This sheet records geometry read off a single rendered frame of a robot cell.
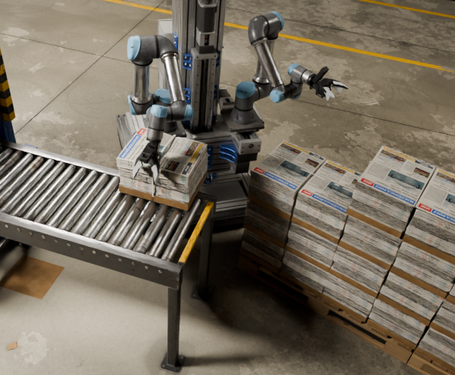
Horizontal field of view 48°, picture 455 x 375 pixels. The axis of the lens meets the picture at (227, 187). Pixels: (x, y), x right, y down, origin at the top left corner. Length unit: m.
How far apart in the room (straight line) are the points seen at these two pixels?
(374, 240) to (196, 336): 1.15
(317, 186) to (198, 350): 1.13
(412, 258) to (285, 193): 0.72
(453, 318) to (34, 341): 2.22
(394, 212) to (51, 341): 1.96
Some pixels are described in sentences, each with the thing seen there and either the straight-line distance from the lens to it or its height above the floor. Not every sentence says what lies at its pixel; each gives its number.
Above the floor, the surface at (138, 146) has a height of 1.03.
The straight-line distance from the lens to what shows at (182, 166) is 2.48.
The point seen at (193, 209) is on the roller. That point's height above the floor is 0.80.
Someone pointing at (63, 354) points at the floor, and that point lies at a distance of 3.07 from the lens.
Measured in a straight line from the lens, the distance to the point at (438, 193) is 2.61.
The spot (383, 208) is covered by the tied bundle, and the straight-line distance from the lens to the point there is 2.58.
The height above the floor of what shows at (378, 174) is 1.07.
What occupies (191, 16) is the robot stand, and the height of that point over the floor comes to 1.43.
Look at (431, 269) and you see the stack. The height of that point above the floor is 0.74.
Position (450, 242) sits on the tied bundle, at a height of 0.95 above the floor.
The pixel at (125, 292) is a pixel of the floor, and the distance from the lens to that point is 3.27.
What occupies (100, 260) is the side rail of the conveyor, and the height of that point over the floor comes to 0.72.
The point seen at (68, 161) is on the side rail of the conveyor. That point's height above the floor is 0.80.
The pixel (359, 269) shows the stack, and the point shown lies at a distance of 2.87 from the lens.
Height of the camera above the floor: 2.59
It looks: 41 degrees down
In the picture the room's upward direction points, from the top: 6 degrees clockwise
